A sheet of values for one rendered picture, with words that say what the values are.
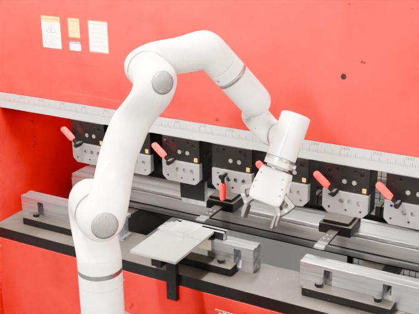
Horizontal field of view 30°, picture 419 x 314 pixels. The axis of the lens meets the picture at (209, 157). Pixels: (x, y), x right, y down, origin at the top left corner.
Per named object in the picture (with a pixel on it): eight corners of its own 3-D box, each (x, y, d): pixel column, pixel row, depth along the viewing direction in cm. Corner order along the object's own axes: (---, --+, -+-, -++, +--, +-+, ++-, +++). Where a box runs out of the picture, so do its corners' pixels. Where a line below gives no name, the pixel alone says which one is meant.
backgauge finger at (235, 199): (185, 222, 288) (184, 209, 286) (219, 197, 309) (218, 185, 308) (214, 228, 283) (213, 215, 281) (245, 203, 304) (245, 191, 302)
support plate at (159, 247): (130, 253, 264) (130, 250, 264) (171, 223, 286) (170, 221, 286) (175, 264, 256) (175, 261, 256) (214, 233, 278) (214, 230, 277)
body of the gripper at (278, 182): (298, 172, 220) (285, 209, 221) (267, 161, 225) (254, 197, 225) (290, 169, 214) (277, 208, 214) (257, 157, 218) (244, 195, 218)
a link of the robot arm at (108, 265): (82, 285, 205) (76, 200, 197) (69, 254, 221) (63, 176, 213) (127, 276, 209) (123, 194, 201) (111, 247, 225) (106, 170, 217)
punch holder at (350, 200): (321, 210, 250) (323, 162, 244) (331, 201, 257) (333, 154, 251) (366, 219, 243) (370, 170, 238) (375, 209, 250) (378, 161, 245)
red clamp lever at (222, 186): (218, 201, 264) (218, 174, 261) (224, 197, 267) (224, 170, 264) (222, 202, 263) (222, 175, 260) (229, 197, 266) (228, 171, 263)
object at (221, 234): (174, 229, 286) (174, 222, 285) (179, 226, 288) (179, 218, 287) (223, 240, 277) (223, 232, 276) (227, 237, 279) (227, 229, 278)
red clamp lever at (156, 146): (151, 142, 270) (170, 163, 269) (158, 139, 273) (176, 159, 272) (149, 146, 271) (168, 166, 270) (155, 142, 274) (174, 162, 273)
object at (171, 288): (153, 310, 270) (150, 255, 263) (174, 291, 282) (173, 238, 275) (163, 313, 268) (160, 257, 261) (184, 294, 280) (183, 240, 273)
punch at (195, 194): (180, 202, 282) (179, 177, 278) (183, 200, 283) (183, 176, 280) (204, 207, 277) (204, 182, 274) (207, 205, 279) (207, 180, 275)
